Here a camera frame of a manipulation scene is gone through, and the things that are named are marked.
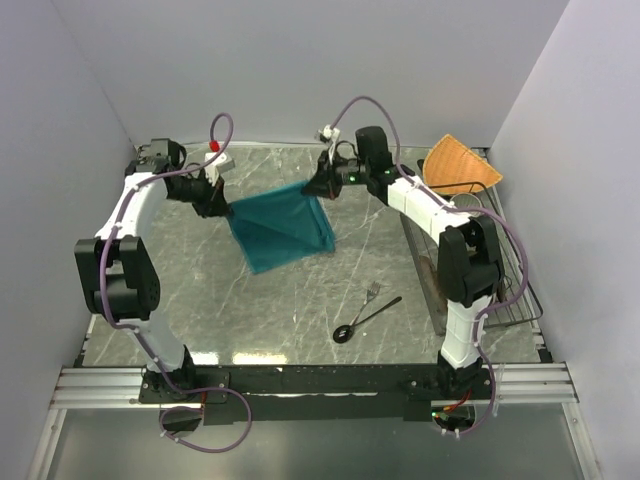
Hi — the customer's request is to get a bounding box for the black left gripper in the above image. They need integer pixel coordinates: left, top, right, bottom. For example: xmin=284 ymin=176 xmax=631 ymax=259
xmin=168 ymin=167 xmax=231 ymax=219

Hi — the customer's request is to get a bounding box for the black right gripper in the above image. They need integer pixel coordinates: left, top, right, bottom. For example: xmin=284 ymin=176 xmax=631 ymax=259
xmin=303 ymin=147 xmax=372 ymax=200

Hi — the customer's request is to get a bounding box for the teal satin napkin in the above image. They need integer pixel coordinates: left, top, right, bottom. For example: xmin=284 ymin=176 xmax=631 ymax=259
xmin=227 ymin=181 xmax=336 ymax=274

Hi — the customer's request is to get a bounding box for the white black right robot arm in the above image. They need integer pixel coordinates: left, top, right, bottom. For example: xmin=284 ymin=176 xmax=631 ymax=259
xmin=302 ymin=125 xmax=504 ymax=399

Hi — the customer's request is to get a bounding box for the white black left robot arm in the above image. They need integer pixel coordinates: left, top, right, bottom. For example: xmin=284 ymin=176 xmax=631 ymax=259
xmin=74 ymin=138 xmax=233 ymax=402

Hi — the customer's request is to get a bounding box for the silver fork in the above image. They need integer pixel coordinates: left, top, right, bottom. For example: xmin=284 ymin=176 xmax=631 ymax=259
xmin=349 ymin=281 xmax=381 ymax=326

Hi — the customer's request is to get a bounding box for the orange woven fan basket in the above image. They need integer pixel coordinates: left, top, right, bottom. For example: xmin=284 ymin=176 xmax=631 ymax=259
xmin=422 ymin=134 xmax=503 ymax=196

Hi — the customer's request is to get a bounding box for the black spoon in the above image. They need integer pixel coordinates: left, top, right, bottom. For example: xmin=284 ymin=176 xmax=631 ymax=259
xmin=332 ymin=296 xmax=403 ymax=344

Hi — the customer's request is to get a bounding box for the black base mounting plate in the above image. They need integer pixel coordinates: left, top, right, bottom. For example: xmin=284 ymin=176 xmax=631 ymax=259
xmin=139 ymin=364 xmax=491 ymax=425

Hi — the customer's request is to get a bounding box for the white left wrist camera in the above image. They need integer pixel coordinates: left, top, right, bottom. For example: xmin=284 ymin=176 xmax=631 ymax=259
xmin=202 ymin=141 xmax=235 ymax=186

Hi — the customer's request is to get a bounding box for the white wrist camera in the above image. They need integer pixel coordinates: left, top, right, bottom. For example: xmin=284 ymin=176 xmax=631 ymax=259
xmin=315 ymin=124 xmax=341 ymax=145
xmin=202 ymin=141 xmax=235 ymax=186

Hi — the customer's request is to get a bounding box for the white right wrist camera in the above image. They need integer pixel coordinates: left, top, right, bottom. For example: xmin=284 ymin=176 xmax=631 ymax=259
xmin=315 ymin=124 xmax=341 ymax=145

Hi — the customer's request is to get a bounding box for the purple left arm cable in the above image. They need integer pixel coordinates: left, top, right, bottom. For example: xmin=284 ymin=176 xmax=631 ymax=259
xmin=99 ymin=113 xmax=253 ymax=455

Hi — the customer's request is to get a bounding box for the black wire dish rack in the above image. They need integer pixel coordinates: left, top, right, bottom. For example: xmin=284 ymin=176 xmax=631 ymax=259
xmin=400 ymin=187 xmax=543 ymax=336

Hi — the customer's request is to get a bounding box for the aluminium rail frame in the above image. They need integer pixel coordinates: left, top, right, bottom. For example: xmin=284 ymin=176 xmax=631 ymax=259
xmin=27 ymin=363 xmax=602 ymax=479

